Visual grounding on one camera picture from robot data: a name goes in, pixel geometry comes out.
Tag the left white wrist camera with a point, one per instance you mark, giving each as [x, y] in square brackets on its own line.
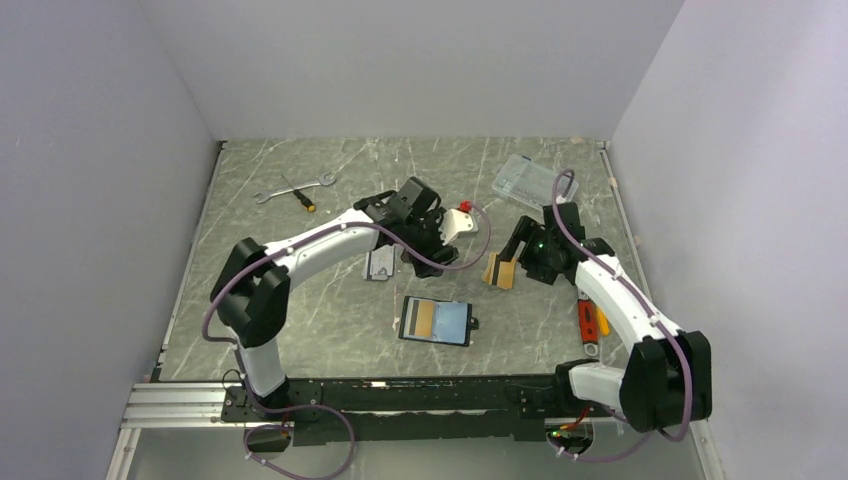
[456, 223]

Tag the black yellow screwdriver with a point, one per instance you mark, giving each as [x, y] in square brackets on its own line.
[305, 201]

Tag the yellow handled tool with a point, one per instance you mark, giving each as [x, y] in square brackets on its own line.
[603, 323]

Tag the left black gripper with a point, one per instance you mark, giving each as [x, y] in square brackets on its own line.
[449, 256]

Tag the clear plastic organizer box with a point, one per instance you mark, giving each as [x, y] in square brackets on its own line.
[525, 181]

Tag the orange handled tool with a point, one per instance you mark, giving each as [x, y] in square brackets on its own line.
[588, 327]

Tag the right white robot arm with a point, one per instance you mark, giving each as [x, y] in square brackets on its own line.
[667, 380]

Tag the aluminium frame rail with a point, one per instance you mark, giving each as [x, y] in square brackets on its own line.
[174, 405]

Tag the black leather card holder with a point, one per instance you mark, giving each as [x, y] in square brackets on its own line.
[453, 326]

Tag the silver open-end wrench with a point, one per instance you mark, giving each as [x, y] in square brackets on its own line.
[324, 180]

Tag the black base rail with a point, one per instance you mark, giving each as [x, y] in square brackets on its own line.
[520, 407]

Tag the tan wooden block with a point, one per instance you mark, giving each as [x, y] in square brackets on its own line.
[499, 273]

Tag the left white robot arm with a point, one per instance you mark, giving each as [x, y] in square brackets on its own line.
[251, 294]

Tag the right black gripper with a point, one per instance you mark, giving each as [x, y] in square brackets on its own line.
[522, 231]

